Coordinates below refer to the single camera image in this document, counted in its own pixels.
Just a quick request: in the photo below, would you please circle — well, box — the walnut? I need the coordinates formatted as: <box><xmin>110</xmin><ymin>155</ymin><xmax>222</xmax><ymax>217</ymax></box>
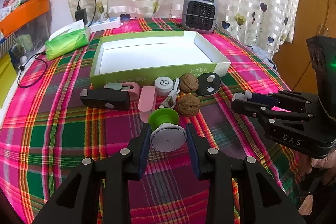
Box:
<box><xmin>179</xmin><ymin>73</ymin><xmax>199</xmax><ymax>93</ymax></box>
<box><xmin>176</xmin><ymin>94</ymin><xmax>201</xmax><ymax>117</ymax></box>

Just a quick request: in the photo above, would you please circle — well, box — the white usb cable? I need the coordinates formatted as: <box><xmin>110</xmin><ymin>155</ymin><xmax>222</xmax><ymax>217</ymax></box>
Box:
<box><xmin>158</xmin><ymin>77</ymin><xmax>181</xmax><ymax>109</ymax></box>

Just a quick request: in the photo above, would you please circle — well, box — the green white suction knob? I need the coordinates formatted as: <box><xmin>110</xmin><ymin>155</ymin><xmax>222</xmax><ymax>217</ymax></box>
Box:
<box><xmin>148</xmin><ymin>108</ymin><xmax>187</xmax><ymax>152</ymax></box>

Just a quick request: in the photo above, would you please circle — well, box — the pink tape dispenser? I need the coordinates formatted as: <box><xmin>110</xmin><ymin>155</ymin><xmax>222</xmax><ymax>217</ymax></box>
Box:
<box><xmin>104</xmin><ymin>82</ymin><xmax>141</xmax><ymax>101</ymax></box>

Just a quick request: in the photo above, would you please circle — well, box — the small white knob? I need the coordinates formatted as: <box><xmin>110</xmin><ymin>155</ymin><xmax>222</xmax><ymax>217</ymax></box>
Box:
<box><xmin>232</xmin><ymin>90</ymin><xmax>253</xmax><ymax>101</ymax></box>

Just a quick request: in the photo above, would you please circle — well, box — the right hand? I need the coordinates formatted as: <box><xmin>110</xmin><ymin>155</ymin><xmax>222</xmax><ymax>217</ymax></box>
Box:
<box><xmin>310</xmin><ymin>150</ymin><xmax>336</xmax><ymax>169</ymax></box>

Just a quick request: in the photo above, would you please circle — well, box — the wooden cabinet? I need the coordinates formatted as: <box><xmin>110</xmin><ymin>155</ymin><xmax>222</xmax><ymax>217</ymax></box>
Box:
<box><xmin>273</xmin><ymin>0</ymin><xmax>335</xmax><ymax>94</ymax></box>

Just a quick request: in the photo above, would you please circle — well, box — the plaid tablecloth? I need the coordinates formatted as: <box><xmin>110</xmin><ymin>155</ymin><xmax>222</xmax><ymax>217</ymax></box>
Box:
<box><xmin>1</xmin><ymin>18</ymin><xmax>300</xmax><ymax>223</ymax></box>

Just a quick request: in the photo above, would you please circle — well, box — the white round jar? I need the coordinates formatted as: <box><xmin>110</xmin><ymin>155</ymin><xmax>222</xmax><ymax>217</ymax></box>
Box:
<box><xmin>154</xmin><ymin>76</ymin><xmax>174</xmax><ymax>97</ymax></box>

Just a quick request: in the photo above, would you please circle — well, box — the black rectangular box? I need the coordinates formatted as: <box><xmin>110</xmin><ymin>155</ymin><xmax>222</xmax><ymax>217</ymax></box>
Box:
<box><xmin>80</xmin><ymin>89</ymin><xmax>130</xmax><ymax>111</ymax></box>

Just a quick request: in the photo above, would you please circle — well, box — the grey mini heater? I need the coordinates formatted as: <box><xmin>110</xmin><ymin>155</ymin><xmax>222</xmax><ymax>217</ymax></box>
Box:
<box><xmin>181</xmin><ymin>0</ymin><xmax>218</xmax><ymax>34</ymax></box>

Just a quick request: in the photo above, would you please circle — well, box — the pink flat clip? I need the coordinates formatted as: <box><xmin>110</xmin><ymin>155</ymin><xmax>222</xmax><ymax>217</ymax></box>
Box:
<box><xmin>138</xmin><ymin>86</ymin><xmax>157</xmax><ymax>123</ymax></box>

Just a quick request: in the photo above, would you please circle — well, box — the green white cardboard tray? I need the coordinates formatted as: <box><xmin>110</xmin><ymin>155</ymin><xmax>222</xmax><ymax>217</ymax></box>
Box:
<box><xmin>90</xmin><ymin>31</ymin><xmax>231</xmax><ymax>89</ymax></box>

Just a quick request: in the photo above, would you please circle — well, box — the yellow box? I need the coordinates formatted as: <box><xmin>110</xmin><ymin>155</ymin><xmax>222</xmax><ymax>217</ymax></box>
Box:
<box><xmin>0</xmin><ymin>53</ymin><xmax>17</xmax><ymax>107</ymax></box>

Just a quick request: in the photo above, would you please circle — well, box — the green tissue pack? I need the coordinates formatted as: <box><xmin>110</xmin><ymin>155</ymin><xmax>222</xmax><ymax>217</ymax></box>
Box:
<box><xmin>45</xmin><ymin>19</ymin><xmax>90</xmax><ymax>61</ymax></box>

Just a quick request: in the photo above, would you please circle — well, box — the white power strip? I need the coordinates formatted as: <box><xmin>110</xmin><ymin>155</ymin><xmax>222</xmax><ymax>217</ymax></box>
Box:
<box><xmin>90</xmin><ymin>17</ymin><xmax>122</xmax><ymax>33</ymax></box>

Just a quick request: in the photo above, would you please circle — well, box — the orange lid storage bin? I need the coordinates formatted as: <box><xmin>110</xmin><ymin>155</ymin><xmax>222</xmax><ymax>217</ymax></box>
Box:
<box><xmin>1</xmin><ymin>0</ymin><xmax>50</xmax><ymax>64</ymax></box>

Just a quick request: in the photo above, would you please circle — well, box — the black charger adapter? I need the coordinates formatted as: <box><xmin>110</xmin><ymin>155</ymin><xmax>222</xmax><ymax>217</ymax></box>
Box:
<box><xmin>74</xmin><ymin>5</ymin><xmax>88</xmax><ymax>25</ymax></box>

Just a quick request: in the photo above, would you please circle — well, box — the black cable on table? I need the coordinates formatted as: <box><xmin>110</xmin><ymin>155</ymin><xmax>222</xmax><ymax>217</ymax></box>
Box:
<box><xmin>17</xmin><ymin>52</ymin><xmax>49</xmax><ymax>89</ymax></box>

